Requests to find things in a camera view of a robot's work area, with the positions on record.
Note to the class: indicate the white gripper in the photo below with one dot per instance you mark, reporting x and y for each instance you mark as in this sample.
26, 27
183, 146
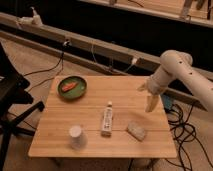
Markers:
156, 84

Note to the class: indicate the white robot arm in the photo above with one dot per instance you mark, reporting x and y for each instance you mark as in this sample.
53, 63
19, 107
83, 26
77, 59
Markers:
177, 65

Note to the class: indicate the blue box on floor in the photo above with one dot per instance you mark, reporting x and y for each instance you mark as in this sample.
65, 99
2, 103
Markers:
167, 102

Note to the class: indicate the beige sponge block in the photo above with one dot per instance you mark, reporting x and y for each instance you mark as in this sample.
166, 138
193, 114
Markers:
135, 130

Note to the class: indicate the wooden table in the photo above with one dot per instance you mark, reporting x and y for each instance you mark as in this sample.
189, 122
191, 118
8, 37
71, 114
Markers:
128, 104

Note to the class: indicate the green plate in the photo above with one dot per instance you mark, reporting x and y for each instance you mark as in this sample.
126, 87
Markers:
76, 92

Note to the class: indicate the orange carrot piece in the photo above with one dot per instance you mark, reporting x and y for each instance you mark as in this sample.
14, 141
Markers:
69, 86

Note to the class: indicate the white paper cup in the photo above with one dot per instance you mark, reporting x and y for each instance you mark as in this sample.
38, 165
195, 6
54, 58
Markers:
77, 137

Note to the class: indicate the black office chair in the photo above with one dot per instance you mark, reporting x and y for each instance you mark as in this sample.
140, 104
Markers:
13, 91

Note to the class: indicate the white plug on rail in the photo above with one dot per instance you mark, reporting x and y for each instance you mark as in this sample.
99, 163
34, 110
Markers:
134, 61

